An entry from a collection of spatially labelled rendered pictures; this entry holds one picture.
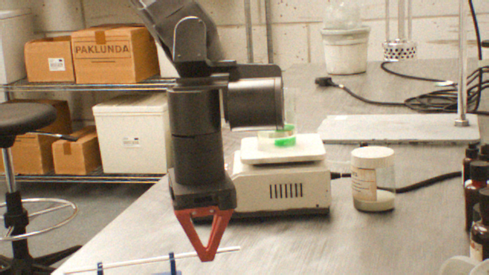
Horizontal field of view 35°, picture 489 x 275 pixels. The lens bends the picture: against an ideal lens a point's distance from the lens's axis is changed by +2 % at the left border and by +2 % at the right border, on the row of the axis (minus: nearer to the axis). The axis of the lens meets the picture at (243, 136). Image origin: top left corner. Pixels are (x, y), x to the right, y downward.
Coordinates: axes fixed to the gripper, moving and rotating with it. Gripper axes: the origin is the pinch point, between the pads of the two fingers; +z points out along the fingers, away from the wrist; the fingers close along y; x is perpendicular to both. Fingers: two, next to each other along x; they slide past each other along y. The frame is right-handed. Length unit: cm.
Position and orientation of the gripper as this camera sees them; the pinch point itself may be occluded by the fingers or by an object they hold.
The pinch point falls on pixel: (206, 253)
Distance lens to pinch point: 88.0
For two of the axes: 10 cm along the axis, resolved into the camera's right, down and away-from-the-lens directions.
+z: 0.7, 9.7, 2.5
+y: -1.7, -2.4, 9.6
